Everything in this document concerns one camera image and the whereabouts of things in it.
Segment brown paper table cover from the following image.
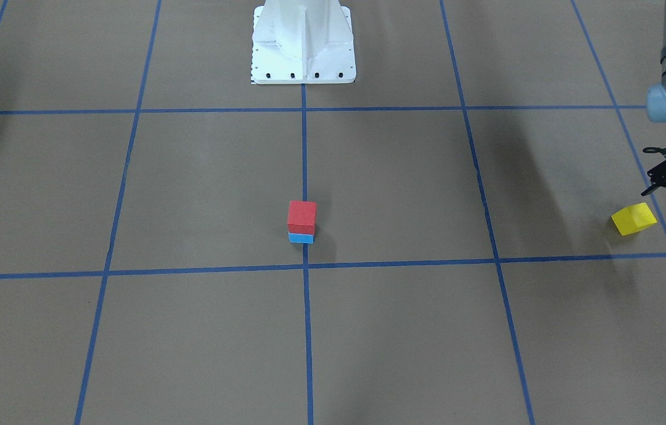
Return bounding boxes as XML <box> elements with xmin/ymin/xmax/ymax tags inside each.
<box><xmin>0</xmin><ymin>1</ymin><xmax>666</xmax><ymax>424</ymax></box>

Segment blue foam block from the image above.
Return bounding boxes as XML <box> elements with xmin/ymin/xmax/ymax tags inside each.
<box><xmin>288</xmin><ymin>233</ymin><xmax>316</xmax><ymax>244</ymax></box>

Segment red foam block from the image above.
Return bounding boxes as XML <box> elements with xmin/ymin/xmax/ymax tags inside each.
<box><xmin>286</xmin><ymin>201</ymin><xmax>317</xmax><ymax>235</ymax></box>

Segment yellow foam block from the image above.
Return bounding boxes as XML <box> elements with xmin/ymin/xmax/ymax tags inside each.
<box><xmin>611</xmin><ymin>202</ymin><xmax>657</xmax><ymax>236</ymax></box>

